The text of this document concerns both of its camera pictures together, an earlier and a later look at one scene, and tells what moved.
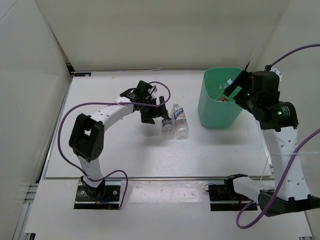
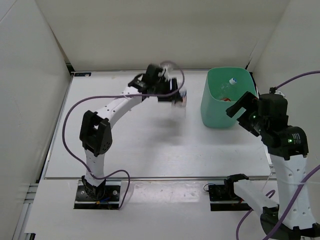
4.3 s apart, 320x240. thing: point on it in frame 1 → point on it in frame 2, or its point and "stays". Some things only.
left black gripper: x=157 y=112 → x=174 y=85
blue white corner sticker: x=82 y=74 stays
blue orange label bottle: x=181 y=125 → x=179 y=108
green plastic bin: x=218 y=114 stays
